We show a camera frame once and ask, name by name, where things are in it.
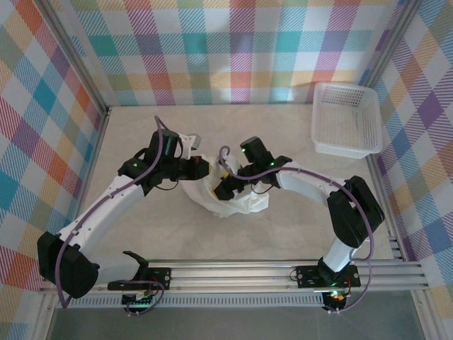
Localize white t-shirt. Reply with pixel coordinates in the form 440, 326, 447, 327
180, 154, 272, 219

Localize white plastic mesh basket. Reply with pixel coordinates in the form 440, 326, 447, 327
311, 81, 385, 159

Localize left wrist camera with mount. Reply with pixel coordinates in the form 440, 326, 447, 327
178, 132, 203, 159

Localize purple cable along left arm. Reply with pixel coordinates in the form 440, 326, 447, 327
56, 115, 167, 309

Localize purple cable along arm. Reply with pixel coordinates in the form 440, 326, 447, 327
218, 147, 376, 263
56, 115, 167, 309

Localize purple cable along right arm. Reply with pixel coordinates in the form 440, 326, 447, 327
218, 147, 376, 263

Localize long aluminium base rail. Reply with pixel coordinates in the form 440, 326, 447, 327
37, 260, 431, 293

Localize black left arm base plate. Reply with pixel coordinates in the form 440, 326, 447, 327
108, 267, 172, 292

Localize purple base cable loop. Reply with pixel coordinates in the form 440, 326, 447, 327
108, 278, 166, 317
327, 260, 373, 315

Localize white slotted cable duct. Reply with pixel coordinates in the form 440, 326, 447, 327
56, 295, 326, 309

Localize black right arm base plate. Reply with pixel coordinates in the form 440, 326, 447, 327
296, 263, 362, 288

